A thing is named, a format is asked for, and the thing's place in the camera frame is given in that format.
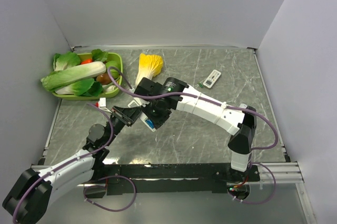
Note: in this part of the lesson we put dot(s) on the grey white remote control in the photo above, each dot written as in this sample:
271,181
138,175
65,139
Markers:
143,117

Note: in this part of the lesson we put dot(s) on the aluminium frame rail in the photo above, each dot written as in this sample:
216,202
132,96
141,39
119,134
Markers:
284,173

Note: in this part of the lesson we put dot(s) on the brown mushroom toy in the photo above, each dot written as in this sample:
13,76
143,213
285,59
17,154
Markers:
104,79

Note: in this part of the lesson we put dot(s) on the round green lettuce toy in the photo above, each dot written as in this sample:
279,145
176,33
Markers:
114,73

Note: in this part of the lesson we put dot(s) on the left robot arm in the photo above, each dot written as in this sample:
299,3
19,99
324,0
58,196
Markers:
34,191

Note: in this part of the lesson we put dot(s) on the long napa cabbage toy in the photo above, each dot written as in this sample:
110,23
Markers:
58,79

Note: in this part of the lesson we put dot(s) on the green plastic basket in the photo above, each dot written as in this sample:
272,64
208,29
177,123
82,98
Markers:
108,91

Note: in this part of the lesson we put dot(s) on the blue AAA battery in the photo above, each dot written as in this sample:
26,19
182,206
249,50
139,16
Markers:
150,123

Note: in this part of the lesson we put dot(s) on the bok choy toy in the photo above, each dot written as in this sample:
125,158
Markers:
85,87

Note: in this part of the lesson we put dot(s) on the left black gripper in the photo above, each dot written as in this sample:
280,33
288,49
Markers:
129,115

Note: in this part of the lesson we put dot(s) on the red tomato toy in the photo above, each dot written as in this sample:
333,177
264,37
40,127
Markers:
86,61

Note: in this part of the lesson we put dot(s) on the green leaf toy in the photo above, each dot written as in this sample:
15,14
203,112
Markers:
64,61

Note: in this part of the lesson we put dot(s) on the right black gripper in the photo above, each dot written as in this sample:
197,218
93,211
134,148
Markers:
157,122

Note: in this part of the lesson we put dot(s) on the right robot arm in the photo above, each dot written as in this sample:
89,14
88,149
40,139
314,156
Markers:
159,100

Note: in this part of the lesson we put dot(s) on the yellow cabbage toy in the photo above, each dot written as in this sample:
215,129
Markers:
149,66

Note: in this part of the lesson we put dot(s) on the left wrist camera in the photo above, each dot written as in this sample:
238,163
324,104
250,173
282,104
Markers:
101,104

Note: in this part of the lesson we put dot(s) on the white remote with screen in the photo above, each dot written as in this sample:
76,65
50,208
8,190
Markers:
212,79

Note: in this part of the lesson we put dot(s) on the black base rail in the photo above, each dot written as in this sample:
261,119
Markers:
118,179

